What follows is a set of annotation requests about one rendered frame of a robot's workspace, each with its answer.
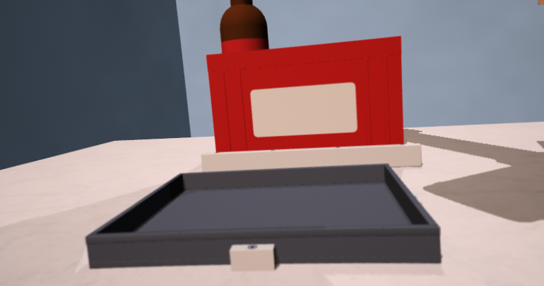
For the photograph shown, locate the dark grey shallow tray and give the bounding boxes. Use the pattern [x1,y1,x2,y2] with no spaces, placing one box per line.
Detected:
[85,163,442,269]

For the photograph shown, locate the brown bottle with red label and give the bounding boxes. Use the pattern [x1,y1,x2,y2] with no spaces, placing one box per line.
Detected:
[220,0,269,53]

